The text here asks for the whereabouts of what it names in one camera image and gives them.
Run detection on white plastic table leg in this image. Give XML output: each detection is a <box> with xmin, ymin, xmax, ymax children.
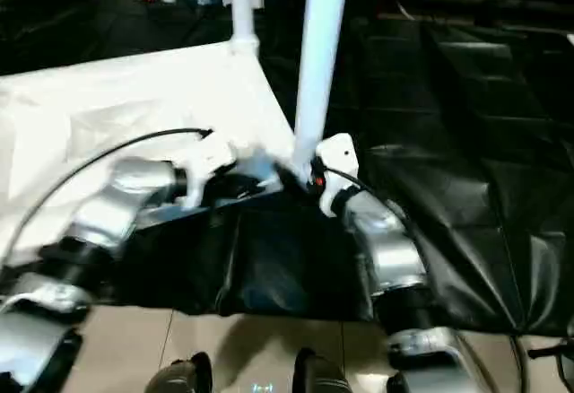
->
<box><xmin>291</xmin><ymin>0</ymin><xmax>352</xmax><ymax>175</ymax></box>
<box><xmin>228</xmin><ymin>0</ymin><xmax>261</xmax><ymax>58</ymax></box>

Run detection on white plastic table top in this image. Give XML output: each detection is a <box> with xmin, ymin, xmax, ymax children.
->
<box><xmin>0</xmin><ymin>40</ymin><xmax>301</xmax><ymax>261</ymax></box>

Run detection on black work mat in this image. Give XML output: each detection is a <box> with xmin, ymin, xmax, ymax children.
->
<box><xmin>0</xmin><ymin>0</ymin><xmax>574</xmax><ymax>336</ymax></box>

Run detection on black left robot foot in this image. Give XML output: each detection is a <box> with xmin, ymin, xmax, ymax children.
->
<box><xmin>143</xmin><ymin>351</ymin><xmax>215</xmax><ymax>393</ymax></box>

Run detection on black metal stand leg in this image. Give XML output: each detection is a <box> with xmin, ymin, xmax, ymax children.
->
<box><xmin>527</xmin><ymin>340</ymin><xmax>574</xmax><ymax>390</ymax></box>

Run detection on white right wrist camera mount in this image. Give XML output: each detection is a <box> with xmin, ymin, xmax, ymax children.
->
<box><xmin>312</xmin><ymin>133</ymin><xmax>361</xmax><ymax>217</ymax></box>

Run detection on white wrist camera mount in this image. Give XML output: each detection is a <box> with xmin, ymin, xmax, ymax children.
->
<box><xmin>312</xmin><ymin>133</ymin><xmax>361</xmax><ymax>217</ymax></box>
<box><xmin>182</xmin><ymin>133</ymin><xmax>239</xmax><ymax>209</ymax></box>

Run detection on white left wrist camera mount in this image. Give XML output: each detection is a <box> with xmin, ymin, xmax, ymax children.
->
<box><xmin>182</xmin><ymin>133</ymin><xmax>239</xmax><ymax>209</ymax></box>

